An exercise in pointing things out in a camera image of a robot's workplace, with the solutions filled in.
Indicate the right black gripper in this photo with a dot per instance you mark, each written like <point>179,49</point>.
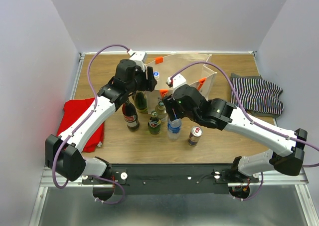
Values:
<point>169,102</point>

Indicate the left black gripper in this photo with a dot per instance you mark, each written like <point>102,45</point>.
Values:
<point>149,84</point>

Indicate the clear plastic water bottle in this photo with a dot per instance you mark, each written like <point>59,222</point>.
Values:
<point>156,77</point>

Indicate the blue label water bottle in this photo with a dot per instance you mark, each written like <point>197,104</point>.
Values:
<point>173,129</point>

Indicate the beige canvas tote bag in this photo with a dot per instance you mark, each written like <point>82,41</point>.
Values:
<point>199,76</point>

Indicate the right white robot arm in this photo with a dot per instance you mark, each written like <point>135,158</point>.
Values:
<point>285,152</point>

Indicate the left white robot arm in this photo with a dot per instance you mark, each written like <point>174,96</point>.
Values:
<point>63,152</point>

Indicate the clear glass soda bottle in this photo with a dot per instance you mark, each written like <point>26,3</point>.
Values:
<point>161,111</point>

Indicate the rear green glass bottle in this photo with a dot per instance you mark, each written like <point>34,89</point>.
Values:
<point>140,102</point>

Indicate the front green beer bottle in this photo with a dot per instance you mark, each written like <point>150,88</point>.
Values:
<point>154,123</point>

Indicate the red bull energy can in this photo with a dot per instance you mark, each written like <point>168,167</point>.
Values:
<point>194,136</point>

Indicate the front cola glass bottle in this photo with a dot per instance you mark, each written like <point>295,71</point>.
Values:
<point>130,116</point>

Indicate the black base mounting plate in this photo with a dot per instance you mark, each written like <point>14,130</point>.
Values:
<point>152,179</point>

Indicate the red folded cloth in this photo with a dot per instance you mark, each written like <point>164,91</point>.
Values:
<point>73,109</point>

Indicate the striped folded cloth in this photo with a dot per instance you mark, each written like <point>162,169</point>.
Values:
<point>258,96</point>

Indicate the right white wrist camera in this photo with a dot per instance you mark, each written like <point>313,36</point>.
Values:
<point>176,82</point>

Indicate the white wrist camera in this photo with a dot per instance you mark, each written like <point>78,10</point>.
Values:
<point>176,82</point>
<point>139,57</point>

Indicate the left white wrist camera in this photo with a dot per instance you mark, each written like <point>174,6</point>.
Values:
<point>139,57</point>

